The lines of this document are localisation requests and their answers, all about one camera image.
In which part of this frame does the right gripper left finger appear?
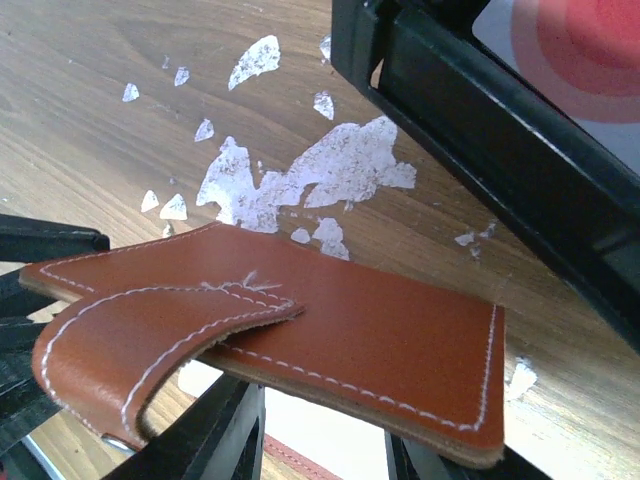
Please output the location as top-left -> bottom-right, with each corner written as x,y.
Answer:
106,374 -> 266,480

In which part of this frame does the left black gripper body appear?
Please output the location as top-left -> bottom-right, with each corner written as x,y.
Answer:
1,214 -> 110,479

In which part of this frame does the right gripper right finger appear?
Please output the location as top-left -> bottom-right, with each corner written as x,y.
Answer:
385,432 -> 543,480

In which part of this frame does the black bin with red cards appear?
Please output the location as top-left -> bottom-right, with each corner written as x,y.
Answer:
330,1 -> 639,346

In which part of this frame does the brown leather card holder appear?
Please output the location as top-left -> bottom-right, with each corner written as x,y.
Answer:
19,222 -> 505,469

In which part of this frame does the red circle card stack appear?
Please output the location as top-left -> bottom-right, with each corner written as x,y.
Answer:
472,0 -> 639,172

